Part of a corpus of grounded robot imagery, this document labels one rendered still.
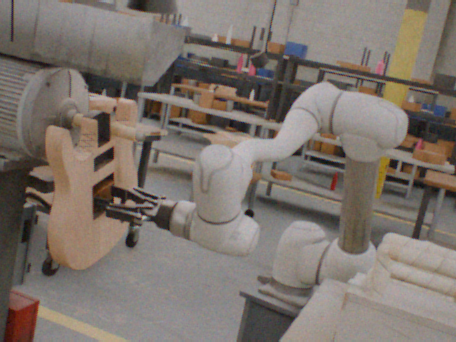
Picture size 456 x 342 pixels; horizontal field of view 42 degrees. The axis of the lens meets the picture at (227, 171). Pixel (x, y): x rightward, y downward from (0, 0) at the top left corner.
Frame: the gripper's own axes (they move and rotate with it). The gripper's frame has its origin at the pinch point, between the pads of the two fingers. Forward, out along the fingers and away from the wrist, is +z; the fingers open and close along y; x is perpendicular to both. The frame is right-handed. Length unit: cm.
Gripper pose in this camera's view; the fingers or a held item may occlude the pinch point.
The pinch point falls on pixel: (104, 196)
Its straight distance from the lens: 156.4
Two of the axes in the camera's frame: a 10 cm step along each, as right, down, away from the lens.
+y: 3.8, -3.6, 8.5
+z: -9.2, -2.4, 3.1
